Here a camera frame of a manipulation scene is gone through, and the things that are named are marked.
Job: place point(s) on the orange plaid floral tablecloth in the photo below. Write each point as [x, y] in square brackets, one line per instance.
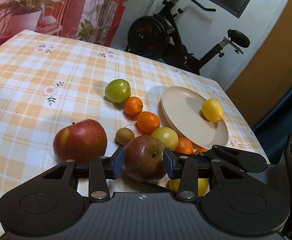
[49, 82]

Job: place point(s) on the printed room scene backdrop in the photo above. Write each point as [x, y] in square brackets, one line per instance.
[93, 21]

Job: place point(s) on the large yellow lemon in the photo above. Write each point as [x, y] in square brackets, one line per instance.
[203, 186]

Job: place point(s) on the dark red apple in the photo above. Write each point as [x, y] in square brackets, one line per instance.
[144, 159]

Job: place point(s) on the beige round plate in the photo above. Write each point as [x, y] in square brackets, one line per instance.
[182, 110]

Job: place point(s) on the brown kiwi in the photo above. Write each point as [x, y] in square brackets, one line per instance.
[124, 135]

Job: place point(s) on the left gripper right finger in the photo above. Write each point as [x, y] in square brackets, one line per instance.
[186, 170]

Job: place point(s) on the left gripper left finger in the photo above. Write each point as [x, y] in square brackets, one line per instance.
[101, 169]

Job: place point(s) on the pale yellow-green apple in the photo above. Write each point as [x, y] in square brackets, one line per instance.
[167, 136]

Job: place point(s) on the red apple with yellow patch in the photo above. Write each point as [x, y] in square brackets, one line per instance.
[80, 141]

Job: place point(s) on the orange tangerine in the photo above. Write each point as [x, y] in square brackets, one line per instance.
[184, 146]
[147, 122]
[133, 106]

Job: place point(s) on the green apple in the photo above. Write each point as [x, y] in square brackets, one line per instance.
[118, 91]

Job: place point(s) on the black exercise bike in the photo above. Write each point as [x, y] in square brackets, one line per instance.
[157, 37]

